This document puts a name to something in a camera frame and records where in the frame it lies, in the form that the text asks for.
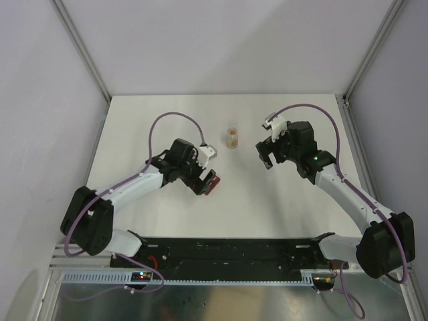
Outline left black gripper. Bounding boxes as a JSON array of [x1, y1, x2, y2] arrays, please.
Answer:
[[178, 151, 215, 195]]

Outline red weekly pill organizer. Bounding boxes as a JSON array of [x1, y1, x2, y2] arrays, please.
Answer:
[[204, 176, 221, 195]]

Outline clear pill bottle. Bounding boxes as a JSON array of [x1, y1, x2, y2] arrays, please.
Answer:
[[226, 128, 239, 149]]

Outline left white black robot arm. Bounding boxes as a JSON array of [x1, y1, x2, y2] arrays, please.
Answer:
[[60, 138, 219, 267]]

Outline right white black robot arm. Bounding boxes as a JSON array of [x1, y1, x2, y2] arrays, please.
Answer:
[[255, 118, 415, 279]]

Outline shiny metal front plate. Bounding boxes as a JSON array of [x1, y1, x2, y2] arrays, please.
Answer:
[[49, 272, 412, 321]]

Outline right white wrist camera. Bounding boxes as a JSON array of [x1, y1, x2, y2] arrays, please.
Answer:
[[261, 113, 287, 142]]

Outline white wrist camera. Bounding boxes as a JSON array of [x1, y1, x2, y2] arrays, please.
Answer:
[[261, 113, 287, 142], [197, 144, 217, 168]]

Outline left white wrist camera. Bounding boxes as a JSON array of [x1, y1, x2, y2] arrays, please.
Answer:
[[197, 144, 217, 168]]

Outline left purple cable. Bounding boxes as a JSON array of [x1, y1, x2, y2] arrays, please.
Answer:
[[63, 112, 207, 295]]

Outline purple cable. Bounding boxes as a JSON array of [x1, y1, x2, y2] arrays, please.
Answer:
[[63, 112, 207, 295], [267, 104, 411, 318]]

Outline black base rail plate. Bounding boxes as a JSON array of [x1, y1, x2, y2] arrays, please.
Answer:
[[109, 235, 350, 281]]

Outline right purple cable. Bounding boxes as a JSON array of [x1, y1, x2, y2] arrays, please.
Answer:
[[267, 104, 411, 318]]

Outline grey slotted cable duct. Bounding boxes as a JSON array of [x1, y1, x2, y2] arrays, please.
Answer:
[[60, 270, 345, 287]]

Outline right aluminium frame post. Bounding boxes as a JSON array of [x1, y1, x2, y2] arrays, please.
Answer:
[[342, 0, 408, 106]]

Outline aluminium frame post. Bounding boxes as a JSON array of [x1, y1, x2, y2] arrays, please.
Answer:
[[342, 0, 408, 106], [49, 0, 112, 104]]

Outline left aluminium frame post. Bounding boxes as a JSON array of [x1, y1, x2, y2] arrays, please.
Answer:
[[49, 0, 112, 104]]

